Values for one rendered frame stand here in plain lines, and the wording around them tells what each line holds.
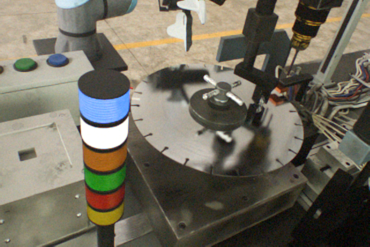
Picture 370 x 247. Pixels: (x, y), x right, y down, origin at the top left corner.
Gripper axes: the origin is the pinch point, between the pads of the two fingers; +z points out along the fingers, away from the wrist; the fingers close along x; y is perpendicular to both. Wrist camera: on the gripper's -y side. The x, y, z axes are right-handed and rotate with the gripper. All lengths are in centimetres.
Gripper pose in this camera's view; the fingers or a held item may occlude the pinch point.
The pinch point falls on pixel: (197, 37)
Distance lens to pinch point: 75.3
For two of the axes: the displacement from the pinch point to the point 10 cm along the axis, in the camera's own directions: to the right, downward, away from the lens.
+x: 2.6, -3.0, -9.2
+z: 1.2, 9.5, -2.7
